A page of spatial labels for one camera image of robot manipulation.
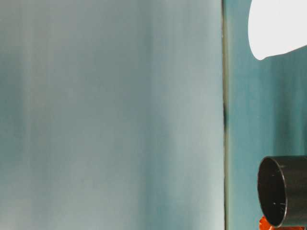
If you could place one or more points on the white paper cup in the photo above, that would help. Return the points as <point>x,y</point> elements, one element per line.
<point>275,26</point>

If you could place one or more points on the blue-green table cloth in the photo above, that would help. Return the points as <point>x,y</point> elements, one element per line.
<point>251,107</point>

